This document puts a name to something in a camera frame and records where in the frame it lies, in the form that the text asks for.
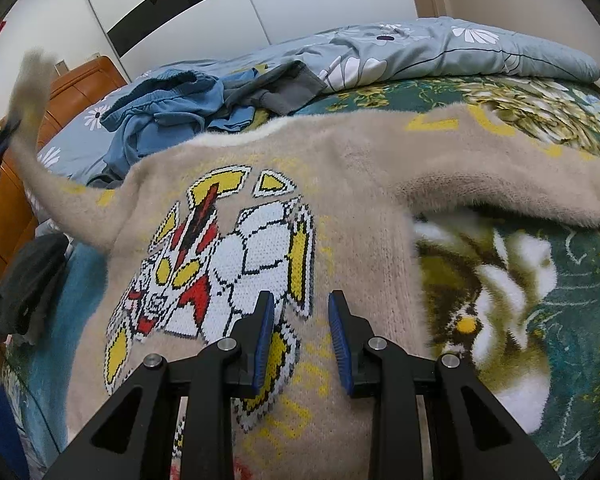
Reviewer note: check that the blue knit garment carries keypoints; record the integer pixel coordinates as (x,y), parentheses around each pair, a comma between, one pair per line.
(168,107)

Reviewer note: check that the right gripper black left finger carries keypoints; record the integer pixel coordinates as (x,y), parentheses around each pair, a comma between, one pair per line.
(253,335)

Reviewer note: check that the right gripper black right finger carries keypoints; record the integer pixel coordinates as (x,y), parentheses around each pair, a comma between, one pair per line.
(358,374)

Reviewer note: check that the beige fuzzy robot-print sweater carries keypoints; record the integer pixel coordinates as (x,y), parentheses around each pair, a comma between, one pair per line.
(330,199)

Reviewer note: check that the teal floral bed blanket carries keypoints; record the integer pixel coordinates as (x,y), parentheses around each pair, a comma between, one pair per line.
(530,284)

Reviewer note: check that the dark grey garment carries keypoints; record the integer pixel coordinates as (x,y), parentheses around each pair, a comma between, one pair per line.
(282,90)

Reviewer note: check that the white wardrobe with black stripe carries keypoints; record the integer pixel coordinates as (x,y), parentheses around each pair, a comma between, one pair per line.
(145,34)

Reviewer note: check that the orange wooden headboard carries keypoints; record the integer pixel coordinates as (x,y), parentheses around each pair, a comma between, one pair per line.
(45,104)

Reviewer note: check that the light blue floral duvet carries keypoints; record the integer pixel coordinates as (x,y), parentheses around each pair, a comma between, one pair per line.
(347,58)

